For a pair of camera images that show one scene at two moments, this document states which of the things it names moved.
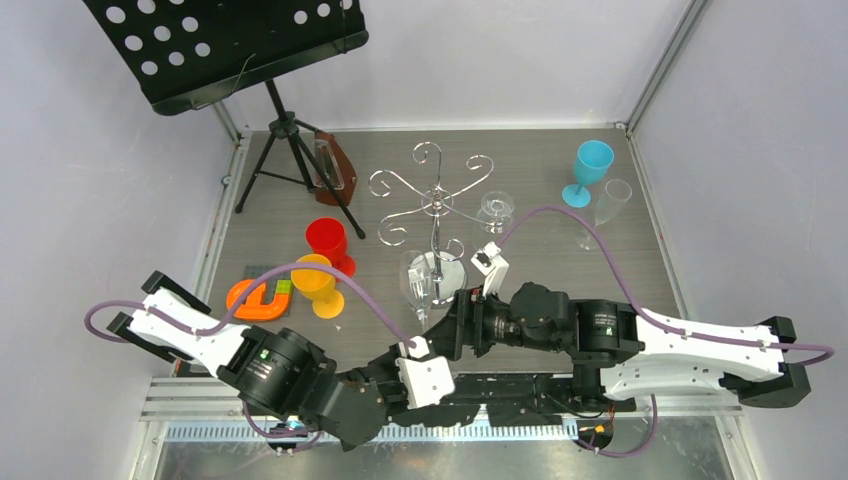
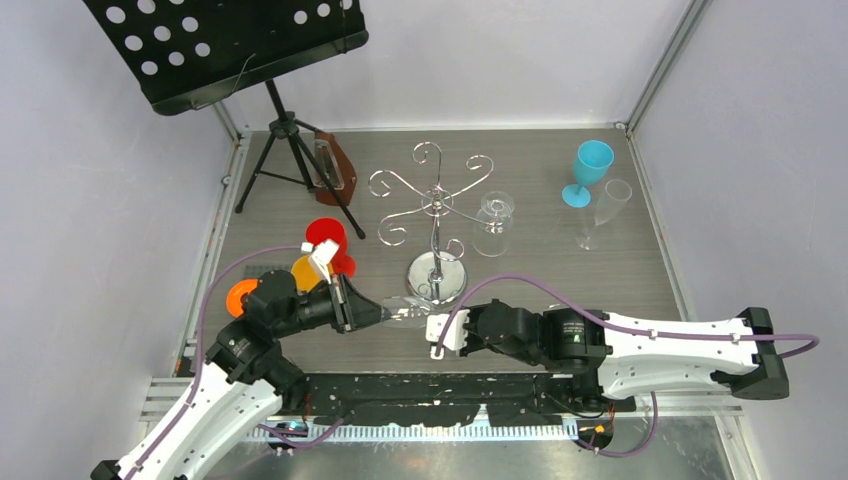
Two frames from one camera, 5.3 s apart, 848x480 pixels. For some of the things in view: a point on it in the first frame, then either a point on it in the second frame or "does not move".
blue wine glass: [594, 158] does not move
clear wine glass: [415, 271] → [406, 311]
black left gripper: [391, 362] → [353, 310]
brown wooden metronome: [338, 166] does not move
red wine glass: [327, 237] does not move
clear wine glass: [616, 192] does not move
